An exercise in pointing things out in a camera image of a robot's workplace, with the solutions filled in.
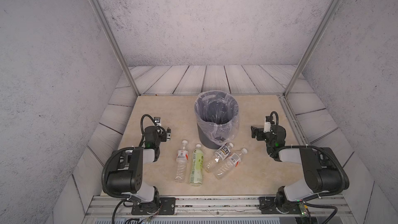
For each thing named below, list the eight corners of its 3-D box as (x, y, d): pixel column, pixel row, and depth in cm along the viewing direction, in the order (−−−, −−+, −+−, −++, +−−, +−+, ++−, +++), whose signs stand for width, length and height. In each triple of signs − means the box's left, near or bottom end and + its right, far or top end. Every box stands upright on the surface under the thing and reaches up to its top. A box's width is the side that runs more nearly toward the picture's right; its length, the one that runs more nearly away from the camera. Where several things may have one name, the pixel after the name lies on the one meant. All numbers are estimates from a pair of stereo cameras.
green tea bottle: (189, 186, 80) (189, 183, 76) (193, 147, 94) (193, 143, 90) (201, 186, 80) (201, 183, 76) (204, 148, 94) (204, 144, 90)
